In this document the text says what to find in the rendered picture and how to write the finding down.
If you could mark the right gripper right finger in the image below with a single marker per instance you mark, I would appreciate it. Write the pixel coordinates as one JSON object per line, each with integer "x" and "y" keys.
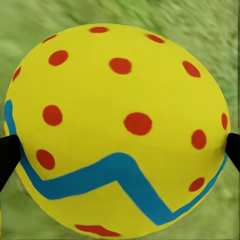
{"x": 233, "y": 149}

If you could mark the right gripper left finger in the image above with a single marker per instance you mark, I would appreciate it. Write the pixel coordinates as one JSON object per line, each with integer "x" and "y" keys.
{"x": 9, "y": 157}

